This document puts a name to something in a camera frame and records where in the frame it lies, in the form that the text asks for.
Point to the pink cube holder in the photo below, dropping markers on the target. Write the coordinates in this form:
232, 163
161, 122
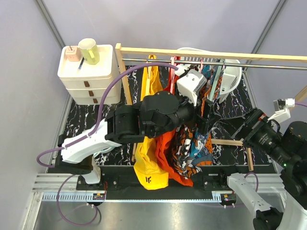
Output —
73, 54

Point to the mint green hanger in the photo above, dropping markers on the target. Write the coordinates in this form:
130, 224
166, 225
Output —
217, 72

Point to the blue pen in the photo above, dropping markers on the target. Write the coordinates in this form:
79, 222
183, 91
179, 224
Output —
81, 64

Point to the thin pink hanger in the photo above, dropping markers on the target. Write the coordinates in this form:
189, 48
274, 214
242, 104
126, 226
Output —
201, 65

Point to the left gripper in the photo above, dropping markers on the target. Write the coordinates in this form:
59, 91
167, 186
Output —
204, 123

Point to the black orange patterned shorts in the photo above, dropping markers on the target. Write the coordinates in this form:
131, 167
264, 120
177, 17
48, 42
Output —
186, 113

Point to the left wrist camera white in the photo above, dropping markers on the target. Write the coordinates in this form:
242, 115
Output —
190, 85

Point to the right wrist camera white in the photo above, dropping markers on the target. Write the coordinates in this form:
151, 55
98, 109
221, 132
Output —
282, 109

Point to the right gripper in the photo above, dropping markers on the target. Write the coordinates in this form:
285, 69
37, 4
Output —
257, 119

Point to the white laundry basket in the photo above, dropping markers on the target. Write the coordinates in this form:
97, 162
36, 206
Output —
231, 76

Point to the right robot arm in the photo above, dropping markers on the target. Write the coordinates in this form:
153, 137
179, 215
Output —
289, 150

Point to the blue patterned shorts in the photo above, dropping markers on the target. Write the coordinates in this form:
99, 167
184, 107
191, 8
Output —
201, 150

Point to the green mug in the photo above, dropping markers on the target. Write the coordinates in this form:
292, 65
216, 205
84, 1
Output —
89, 51

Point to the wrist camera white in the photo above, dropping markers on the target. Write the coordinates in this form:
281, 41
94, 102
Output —
190, 85
282, 109

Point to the yellow shorts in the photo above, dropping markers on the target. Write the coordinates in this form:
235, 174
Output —
149, 174

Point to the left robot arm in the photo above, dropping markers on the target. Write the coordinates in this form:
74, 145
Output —
167, 128

